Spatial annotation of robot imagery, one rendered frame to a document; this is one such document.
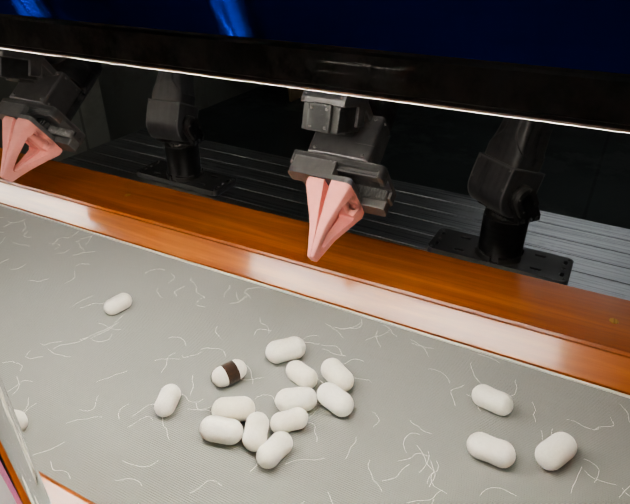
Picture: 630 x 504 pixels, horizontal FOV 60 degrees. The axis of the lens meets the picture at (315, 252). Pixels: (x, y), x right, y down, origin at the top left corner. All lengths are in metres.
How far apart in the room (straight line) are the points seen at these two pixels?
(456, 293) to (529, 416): 0.15
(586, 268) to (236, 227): 0.50
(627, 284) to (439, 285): 0.35
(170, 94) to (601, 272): 0.75
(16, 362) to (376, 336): 0.35
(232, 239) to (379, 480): 0.35
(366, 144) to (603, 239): 0.53
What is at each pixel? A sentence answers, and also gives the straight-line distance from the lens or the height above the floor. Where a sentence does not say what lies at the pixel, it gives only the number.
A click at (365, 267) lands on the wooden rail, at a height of 0.76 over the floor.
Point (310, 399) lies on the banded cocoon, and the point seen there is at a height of 0.76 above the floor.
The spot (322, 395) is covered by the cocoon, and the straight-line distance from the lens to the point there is 0.47.
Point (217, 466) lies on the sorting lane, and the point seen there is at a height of 0.74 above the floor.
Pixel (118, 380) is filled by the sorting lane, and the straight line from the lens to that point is 0.54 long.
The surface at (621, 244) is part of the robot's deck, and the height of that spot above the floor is 0.67.
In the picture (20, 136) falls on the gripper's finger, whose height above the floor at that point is 0.87.
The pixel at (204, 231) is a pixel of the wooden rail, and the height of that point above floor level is 0.76.
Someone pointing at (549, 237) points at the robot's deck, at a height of 0.67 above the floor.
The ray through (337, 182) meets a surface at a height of 0.88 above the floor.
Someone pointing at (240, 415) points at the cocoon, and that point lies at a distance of 0.47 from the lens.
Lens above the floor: 1.10
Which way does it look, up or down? 31 degrees down
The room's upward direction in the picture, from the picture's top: straight up
